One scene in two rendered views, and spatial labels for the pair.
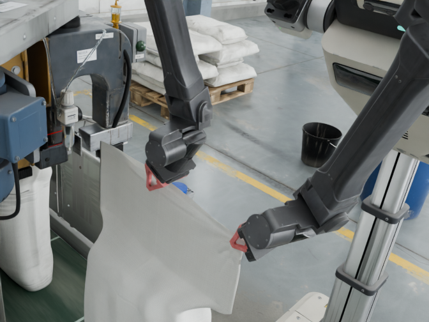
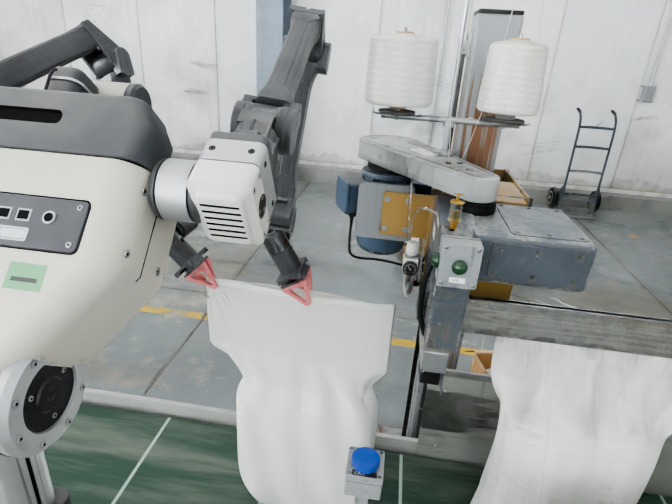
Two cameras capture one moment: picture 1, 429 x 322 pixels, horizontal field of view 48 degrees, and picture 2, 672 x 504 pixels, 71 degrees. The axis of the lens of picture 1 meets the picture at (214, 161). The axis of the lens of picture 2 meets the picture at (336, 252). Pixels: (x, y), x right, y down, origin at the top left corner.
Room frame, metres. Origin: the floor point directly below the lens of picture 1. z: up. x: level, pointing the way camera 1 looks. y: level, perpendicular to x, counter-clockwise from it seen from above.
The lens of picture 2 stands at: (1.85, -0.36, 1.65)
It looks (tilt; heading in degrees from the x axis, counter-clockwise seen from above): 23 degrees down; 148
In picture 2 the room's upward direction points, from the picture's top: 4 degrees clockwise
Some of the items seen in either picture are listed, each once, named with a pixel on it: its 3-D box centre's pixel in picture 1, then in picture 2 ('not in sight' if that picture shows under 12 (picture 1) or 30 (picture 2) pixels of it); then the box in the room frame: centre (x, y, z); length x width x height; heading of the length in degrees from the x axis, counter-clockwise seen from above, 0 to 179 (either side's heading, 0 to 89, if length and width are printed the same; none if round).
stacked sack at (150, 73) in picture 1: (179, 70); not in sight; (4.02, 0.41, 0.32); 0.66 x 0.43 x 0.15; 144
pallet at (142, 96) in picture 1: (182, 84); not in sight; (4.39, 0.40, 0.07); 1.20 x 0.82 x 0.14; 144
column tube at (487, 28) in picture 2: not in sight; (446, 302); (0.87, 0.69, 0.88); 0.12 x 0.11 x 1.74; 142
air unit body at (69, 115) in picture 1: (68, 120); (410, 270); (1.04, 0.36, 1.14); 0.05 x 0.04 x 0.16; 142
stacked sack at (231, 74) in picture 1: (222, 71); not in sight; (4.51, 0.04, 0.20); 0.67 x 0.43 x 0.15; 142
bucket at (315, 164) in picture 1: (318, 145); not in sight; (3.27, -0.76, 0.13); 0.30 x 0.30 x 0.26
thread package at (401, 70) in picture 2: not in sight; (401, 70); (0.89, 0.38, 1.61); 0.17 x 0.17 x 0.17
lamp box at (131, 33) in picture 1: (130, 42); (458, 262); (1.28, 0.27, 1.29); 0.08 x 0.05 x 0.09; 52
